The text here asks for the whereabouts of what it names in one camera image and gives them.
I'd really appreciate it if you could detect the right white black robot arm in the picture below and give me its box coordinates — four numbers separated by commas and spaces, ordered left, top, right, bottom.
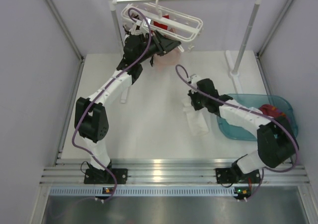
186, 77, 299, 183

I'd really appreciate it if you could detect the teal plastic basket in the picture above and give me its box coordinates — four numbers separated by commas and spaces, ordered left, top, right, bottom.
217, 93, 299, 141

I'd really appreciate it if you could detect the white sock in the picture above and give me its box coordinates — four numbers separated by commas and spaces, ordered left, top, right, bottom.
182, 97, 209, 137

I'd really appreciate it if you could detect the white plastic clip hanger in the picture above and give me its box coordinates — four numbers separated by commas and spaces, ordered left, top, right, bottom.
121, 0, 203, 52

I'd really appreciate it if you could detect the pink sock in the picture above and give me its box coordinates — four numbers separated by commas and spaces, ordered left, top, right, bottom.
154, 49, 181, 67

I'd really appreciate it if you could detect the perforated cable duct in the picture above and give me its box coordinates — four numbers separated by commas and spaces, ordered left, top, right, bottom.
49, 186, 251, 198

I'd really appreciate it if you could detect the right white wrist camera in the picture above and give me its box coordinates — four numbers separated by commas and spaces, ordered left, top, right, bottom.
189, 74, 202, 88

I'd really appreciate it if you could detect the aluminium mounting rail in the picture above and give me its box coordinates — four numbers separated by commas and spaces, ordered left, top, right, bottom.
40, 159, 310, 186

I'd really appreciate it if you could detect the red sock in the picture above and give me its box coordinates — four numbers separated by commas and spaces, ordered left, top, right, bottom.
153, 14, 169, 30

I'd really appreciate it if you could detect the orange purple sock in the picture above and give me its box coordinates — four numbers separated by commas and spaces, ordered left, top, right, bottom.
259, 104, 291, 122

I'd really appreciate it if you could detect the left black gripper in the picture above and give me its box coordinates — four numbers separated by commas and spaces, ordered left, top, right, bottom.
135, 29, 180, 63

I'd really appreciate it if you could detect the white metal drying rack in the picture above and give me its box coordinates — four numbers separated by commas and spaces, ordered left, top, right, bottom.
105, 0, 268, 103

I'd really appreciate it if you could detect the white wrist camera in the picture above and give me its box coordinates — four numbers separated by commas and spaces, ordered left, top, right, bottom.
128, 18, 152, 35
189, 74, 202, 88

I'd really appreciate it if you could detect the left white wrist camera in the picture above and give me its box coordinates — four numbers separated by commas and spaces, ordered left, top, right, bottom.
128, 18, 152, 35

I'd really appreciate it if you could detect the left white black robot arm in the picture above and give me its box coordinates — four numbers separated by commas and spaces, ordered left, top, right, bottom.
74, 31, 181, 184

